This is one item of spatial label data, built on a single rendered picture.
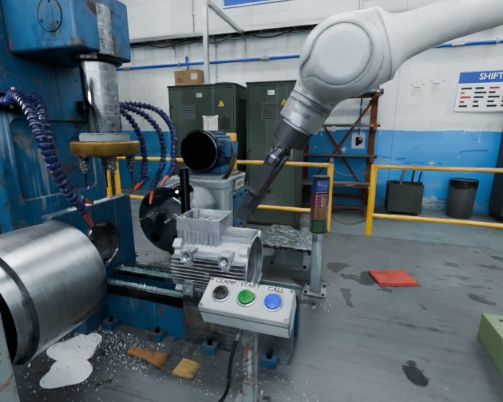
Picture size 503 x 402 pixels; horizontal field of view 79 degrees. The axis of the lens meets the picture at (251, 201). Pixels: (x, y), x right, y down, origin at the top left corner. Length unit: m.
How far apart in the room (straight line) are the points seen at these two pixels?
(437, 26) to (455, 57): 5.54
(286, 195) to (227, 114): 1.33
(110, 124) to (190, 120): 3.52
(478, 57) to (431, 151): 1.49
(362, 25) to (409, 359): 0.78
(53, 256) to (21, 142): 0.43
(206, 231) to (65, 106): 0.61
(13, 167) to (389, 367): 1.09
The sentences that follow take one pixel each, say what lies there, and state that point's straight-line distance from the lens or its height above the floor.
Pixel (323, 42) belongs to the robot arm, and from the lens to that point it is 0.43.
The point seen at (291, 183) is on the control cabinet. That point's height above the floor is 0.69.
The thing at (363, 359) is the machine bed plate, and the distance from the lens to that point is 0.91.
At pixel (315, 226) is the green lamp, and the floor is 1.05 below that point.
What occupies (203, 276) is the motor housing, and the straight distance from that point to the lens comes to 0.79.
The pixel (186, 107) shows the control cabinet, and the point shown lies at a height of 1.67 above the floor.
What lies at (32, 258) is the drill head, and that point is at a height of 1.14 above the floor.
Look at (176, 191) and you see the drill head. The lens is 1.11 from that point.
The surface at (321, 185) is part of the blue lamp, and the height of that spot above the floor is 1.19.
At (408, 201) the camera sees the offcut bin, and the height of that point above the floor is 0.25.
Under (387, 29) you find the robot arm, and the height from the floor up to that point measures 1.49.
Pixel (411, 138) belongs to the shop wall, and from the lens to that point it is 5.86.
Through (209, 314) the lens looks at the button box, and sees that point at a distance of 0.60.
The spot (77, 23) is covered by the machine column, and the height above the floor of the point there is 1.61.
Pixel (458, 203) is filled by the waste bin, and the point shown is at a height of 0.24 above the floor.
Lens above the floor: 1.37
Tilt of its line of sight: 13 degrees down
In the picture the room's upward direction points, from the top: straight up
